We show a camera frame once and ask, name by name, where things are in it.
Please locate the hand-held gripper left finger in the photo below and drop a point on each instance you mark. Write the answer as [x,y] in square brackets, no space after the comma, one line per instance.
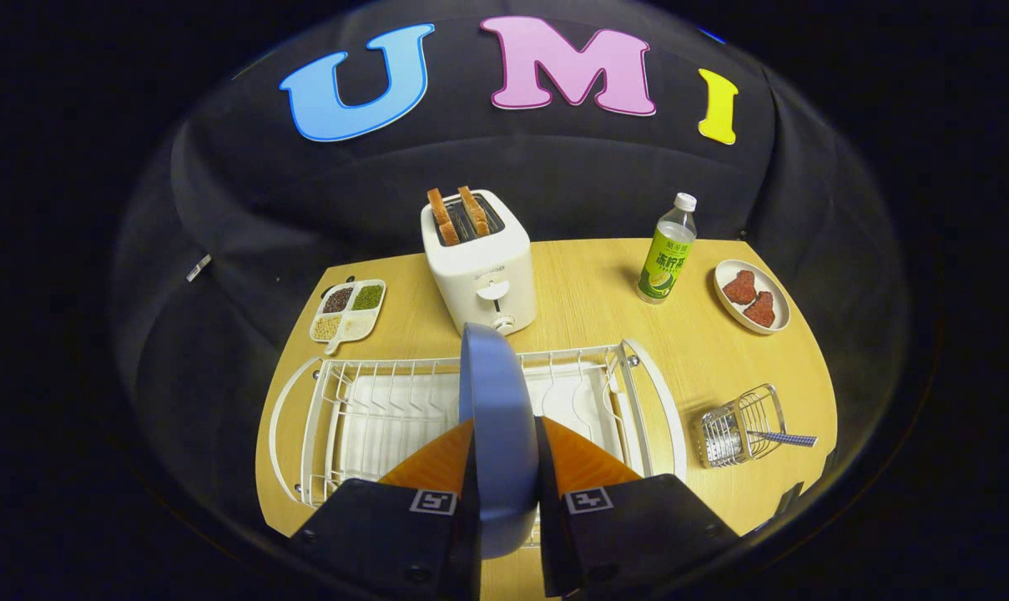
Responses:
[387,534]

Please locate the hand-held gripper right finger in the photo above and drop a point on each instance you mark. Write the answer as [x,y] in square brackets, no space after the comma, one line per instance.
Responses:
[638,534]

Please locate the blue plate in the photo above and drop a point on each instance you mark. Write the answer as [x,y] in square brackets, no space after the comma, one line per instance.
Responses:
[496,417]

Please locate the metal spoon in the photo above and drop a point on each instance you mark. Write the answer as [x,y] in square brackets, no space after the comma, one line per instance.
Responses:
[792,438]

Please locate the small white dish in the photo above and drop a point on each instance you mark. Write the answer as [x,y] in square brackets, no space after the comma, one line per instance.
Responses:
[761,285]

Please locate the divided white snack tray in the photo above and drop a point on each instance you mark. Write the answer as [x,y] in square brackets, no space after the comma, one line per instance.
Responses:
[360,325]

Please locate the red meat piece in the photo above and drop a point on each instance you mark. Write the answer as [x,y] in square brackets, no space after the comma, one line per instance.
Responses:
[760,309]
[739,287]

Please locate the green label drink bottle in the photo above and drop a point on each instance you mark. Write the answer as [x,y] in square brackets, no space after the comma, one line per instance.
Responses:
[663,267]

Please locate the white toaster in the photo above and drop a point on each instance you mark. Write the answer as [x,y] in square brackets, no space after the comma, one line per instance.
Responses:
[479,267]

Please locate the toast slice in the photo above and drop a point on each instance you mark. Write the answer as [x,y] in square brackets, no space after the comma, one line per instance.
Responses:
[474,210]
[443,217]

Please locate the white cloth clip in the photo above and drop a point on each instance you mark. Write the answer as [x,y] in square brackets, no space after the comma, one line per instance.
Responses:
[198,267]

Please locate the black backdrop cloth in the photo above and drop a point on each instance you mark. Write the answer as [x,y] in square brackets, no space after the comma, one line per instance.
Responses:
[554,167]

